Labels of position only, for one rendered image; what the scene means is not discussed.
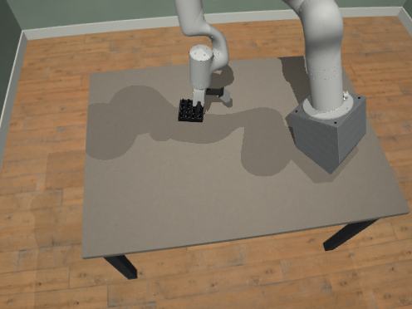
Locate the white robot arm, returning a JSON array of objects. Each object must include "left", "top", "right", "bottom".
[{"left": 174, "top": 0, "right": 353, "bottom": 120}]

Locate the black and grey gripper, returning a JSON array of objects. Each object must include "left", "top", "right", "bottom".
[{"left": 193, "top": 87, "right": 208, "bottom": 113}]

